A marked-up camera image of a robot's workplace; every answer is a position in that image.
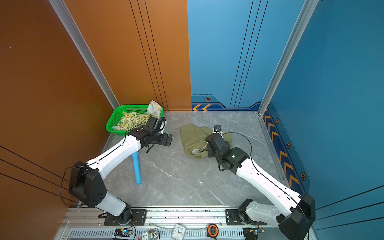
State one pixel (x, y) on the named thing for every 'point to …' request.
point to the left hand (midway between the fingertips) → (166, 135)
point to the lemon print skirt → (130, 120)
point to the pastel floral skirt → (154, 108)
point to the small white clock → (178, 231)
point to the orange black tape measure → (212, 231)
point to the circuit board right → (252, 233)
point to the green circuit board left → (123, 232)
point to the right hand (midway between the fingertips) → (213, 144)
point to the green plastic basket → (114, 118)
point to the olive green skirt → (194, 138)
